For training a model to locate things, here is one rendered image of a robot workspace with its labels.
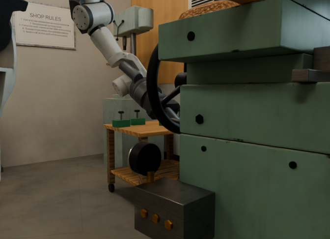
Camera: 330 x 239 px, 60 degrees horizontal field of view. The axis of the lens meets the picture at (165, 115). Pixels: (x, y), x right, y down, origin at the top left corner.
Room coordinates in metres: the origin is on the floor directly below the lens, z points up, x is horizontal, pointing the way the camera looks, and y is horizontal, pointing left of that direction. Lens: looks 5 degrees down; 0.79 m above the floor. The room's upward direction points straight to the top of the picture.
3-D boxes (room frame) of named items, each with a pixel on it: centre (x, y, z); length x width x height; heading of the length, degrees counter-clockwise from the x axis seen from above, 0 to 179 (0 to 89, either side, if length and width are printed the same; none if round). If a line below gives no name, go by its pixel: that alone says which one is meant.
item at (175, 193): (0.48, -0.01, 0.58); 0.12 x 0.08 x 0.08; 44
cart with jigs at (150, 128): (2.13, 0.05, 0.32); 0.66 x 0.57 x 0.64; 125
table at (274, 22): (0.66, -0.24, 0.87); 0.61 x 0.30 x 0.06; 134
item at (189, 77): (0.61, -0.26, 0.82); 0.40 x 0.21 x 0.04; 134
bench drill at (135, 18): (2.94, 0.32, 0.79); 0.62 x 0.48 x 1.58; 35
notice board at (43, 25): (3.15, 1.28, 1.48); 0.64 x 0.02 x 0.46; 127
